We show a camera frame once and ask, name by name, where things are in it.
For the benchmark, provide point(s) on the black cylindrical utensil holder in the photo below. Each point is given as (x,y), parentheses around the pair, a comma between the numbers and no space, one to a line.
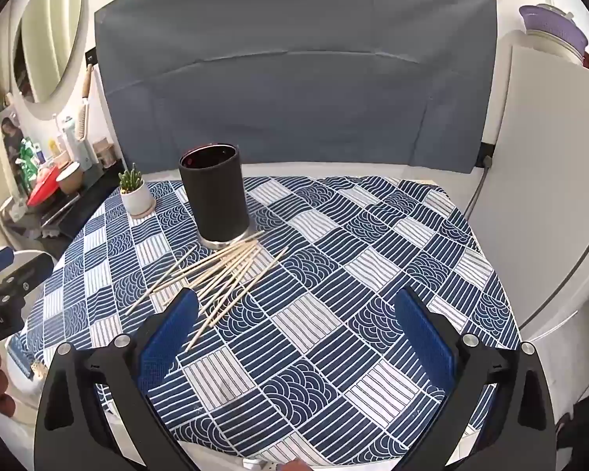
(216,196)

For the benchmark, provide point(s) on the small plant in white pot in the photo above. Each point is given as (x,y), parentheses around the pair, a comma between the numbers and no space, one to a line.
(136,201)

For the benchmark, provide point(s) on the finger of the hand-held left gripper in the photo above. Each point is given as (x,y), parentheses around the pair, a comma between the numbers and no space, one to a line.
(24,274)

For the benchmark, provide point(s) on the round wooden coaster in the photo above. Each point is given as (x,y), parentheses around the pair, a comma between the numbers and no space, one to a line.
(149,211)

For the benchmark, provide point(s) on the black wall plug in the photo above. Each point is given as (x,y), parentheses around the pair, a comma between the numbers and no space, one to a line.
(486,154)

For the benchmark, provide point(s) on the red lid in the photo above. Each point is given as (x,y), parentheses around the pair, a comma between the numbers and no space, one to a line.
(43,186)

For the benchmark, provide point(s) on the tan bowl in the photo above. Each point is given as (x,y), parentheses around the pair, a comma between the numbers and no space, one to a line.
(70,180)

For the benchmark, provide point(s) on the green bottle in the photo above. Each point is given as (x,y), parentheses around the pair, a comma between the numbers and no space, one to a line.
(28,167)

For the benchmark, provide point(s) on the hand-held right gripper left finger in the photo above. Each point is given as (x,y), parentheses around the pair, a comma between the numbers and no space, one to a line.
(169,338)

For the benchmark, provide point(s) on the pile of wooden chopsticks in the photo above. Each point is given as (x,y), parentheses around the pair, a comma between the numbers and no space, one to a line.
(235,251)

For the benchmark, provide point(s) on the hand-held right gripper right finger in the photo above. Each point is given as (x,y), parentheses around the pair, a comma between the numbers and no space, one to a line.
(424,338)

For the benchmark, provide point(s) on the white cabinet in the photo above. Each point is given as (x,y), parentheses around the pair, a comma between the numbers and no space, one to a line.
(545,181)

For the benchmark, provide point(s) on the purple steamer pot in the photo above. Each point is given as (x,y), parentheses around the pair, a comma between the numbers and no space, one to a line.
(554,29)

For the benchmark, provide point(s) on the oval wall mirror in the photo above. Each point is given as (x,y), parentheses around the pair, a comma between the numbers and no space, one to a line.
(49,34)

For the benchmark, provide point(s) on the grey backdrop cloth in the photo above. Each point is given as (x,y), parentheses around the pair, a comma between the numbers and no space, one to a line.
(294,83)

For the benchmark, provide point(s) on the black side counter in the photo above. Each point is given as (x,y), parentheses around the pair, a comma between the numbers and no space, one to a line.
(93,184)

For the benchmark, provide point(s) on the blue white patterned tablecloth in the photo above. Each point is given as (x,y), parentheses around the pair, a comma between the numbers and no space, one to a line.
(324,279)

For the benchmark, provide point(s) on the white spray bottle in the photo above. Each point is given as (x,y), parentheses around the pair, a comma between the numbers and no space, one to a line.
(70,140)

